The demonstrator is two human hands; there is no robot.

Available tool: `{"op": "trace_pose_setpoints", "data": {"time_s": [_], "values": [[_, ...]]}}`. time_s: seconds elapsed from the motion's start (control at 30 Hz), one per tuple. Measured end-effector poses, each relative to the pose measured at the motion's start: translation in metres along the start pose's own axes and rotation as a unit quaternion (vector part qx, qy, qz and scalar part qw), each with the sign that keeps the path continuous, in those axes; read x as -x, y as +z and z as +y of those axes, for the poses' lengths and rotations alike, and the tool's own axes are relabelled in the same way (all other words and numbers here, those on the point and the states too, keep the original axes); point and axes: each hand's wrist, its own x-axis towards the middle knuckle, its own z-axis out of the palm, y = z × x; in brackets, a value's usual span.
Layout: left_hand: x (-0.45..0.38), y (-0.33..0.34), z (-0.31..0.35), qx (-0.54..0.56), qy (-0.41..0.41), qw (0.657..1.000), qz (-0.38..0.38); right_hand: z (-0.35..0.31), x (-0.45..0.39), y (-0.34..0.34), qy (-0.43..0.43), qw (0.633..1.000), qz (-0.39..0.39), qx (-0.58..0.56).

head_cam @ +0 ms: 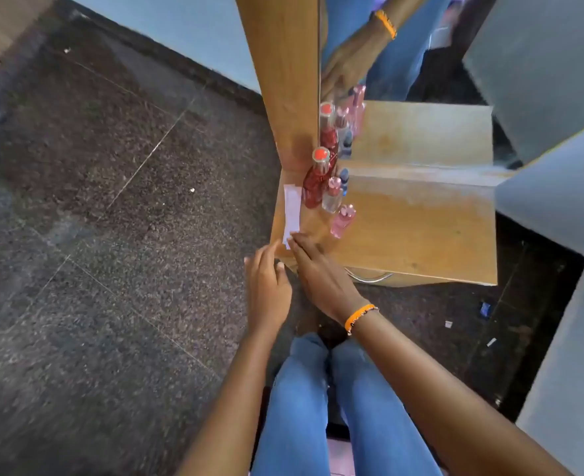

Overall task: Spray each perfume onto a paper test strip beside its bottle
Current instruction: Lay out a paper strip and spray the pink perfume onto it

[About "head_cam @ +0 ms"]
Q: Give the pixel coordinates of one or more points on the person's right hand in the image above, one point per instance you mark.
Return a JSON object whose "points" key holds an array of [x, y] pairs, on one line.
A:
{"points": [[326, 285]]}

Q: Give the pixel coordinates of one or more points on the person's left hand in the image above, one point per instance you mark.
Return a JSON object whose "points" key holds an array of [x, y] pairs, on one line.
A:
{"points": [[267, 297]]}

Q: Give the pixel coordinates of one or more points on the person's left thumb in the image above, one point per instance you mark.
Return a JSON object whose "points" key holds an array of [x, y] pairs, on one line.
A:
{"points": [[282, 273]]}

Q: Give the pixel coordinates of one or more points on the person's right thumb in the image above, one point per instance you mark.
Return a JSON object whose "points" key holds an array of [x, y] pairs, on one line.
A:
{"points": [[295, 257]]}

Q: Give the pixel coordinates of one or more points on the person's left forearm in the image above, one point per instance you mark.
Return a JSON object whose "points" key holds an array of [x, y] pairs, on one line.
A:
{"points": [[237, 406]]}

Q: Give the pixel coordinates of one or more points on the person's right forearm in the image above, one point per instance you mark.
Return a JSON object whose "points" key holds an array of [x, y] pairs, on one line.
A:
{"points": [[445, 406]]}

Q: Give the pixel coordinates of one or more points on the white paper strip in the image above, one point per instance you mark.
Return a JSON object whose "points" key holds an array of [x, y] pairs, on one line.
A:
{"points": [[292, 208]]}

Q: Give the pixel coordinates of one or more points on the pink perfume bottle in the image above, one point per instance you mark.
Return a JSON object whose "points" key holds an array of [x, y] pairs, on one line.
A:
{"points": [[342, 224]]}

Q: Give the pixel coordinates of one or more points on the clear bottle with pink cap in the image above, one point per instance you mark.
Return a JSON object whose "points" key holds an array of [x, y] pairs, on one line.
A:
{"points": [[331, 198]]}

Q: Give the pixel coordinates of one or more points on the red perfume bottle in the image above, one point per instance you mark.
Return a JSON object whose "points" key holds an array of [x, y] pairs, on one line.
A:
{"points": [[315, 185]]}

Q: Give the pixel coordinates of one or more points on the bottle with blue cap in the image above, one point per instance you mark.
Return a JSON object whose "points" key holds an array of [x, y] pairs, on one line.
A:
{"points": [[344, 177]]}

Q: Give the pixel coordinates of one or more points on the wooden dressing table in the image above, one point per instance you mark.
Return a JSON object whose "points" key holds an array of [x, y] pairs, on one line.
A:
{"points": [[420, 227]]}

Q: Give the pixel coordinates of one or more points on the blue jeans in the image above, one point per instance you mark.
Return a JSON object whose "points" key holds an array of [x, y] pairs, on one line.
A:
{"points": [[371, 421]]}

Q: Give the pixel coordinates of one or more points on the mirror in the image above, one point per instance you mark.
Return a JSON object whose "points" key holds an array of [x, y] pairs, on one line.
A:
{"points": [[420, 128]]}

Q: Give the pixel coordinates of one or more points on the wooden mirror side panel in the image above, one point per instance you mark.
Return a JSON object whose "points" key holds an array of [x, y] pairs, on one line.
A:
{"points": [[287, 74]]}

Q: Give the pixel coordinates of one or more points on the pink footwear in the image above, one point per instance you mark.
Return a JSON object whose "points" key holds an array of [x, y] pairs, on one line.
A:
{"points": [[340, 458]]}

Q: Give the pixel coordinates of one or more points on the small blue wrapper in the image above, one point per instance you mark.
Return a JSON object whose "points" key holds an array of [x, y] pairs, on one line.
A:
{"points": [[485, 309]]}

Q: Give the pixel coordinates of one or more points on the wooden door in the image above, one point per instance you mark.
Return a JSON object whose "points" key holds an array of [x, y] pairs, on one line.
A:
{"points": [[2, 29]]}

